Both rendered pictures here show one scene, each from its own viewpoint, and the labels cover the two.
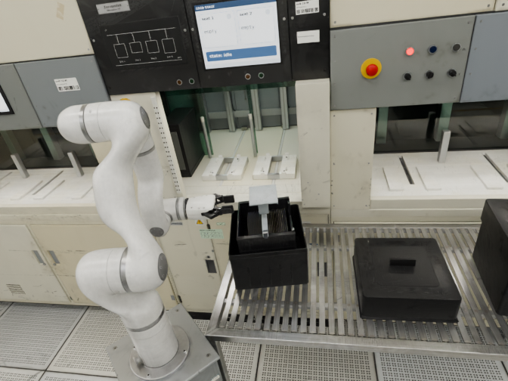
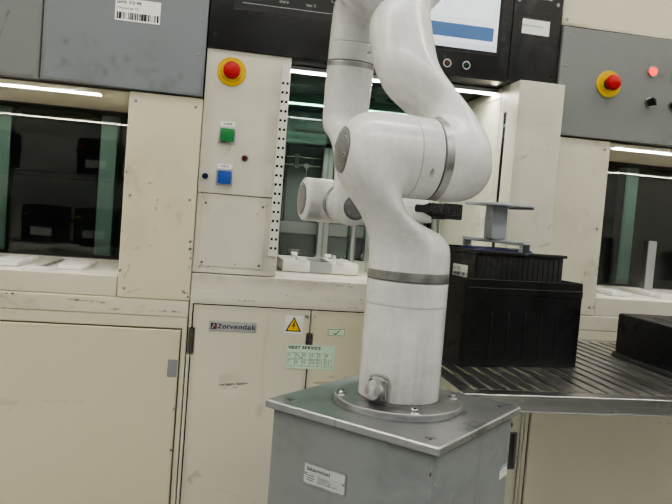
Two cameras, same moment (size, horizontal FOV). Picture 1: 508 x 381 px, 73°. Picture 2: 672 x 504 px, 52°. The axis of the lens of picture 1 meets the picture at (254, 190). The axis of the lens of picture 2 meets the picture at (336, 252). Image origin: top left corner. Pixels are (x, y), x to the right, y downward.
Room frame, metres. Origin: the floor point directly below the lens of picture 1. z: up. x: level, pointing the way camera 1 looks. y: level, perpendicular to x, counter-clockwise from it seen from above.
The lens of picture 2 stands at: (-0.19, 0.87, 1.03)
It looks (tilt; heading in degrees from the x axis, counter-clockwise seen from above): 3 degrees down; 337
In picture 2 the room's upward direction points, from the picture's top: 5 degrees clockwise
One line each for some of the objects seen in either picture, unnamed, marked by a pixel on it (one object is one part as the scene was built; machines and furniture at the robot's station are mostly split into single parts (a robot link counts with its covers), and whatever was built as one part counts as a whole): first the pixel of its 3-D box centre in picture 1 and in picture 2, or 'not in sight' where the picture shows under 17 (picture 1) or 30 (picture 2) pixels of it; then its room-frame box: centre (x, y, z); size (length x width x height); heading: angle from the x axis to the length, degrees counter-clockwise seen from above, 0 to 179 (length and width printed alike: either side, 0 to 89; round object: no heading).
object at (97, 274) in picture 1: (120, 286); (394, 196); (0.70, 0.40, 1.07); 0.19 x 0.12 x 0.24; 85
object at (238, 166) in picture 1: (225, 167); (315, 262); (1.66, 0.13, 0.89); 0.22 x 0.21 x 0.04; 167
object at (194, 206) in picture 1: (199, 206); (399, 207); (1.05, 0.20, 1.06); 0.11 x 0.10 x 0.07; 86
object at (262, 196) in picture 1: (266, 229); (490, 276); (1.04, -0.02, 0.93); 0.24 x 0.20 x 0.32; 176
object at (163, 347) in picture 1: (152, 333); (402, 341); (0.70, 0.37, 0.85); 0.19 x 0.19 x 0.18
